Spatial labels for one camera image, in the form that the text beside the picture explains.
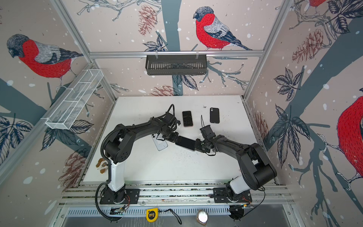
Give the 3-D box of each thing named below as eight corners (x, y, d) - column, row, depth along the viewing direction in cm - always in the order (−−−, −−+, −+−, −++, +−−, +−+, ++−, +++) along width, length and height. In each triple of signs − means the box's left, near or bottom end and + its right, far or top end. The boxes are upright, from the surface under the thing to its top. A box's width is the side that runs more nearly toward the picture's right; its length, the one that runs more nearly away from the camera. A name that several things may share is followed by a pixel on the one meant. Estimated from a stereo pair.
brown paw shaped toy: (102, 174, 83) (98, 172, 80) (97, 165, 87) (94, 162, 84) (111, 168, 86) (108, 166, 83) (106, 159, 90) (103, 156, 87)
